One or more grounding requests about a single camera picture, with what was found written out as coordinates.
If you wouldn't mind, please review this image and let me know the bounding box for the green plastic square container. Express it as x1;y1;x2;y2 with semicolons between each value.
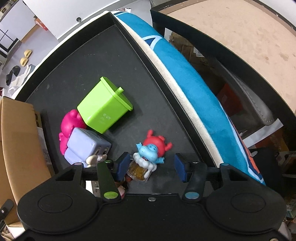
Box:
77;76;133;133

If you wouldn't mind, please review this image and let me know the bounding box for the black tray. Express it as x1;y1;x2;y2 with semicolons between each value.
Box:
16;13;214;194

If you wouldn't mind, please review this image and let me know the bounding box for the white plastic bag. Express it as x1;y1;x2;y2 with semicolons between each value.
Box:
5;64;36;98

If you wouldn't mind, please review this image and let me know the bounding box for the blue white cushion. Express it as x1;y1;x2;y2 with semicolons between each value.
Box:
113;11;264;183

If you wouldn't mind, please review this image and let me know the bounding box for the cardboard box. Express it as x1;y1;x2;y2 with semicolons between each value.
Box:
1;97;51;225

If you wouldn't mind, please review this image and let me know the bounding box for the right yellow slipper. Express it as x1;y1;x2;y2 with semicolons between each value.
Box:
23;49;33;58

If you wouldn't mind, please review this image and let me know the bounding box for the lavender cube character toy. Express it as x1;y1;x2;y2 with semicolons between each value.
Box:
64;128;111;168

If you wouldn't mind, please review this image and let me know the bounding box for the left yellow slipper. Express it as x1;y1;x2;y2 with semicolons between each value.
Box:
20;57;29;67

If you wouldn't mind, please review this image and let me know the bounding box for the brown-haired doll figurine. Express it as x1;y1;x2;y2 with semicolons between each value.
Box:
115;177;128;199

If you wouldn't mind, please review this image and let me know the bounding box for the yellow slipper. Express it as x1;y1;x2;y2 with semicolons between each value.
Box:
20;57;29;67
23;49;33;58

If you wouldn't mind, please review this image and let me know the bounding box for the pink dinosaur toy figure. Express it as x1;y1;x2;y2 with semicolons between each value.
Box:
59;109;87;156

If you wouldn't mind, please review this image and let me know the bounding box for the left black slipper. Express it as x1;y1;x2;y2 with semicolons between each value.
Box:
6;65;21;86

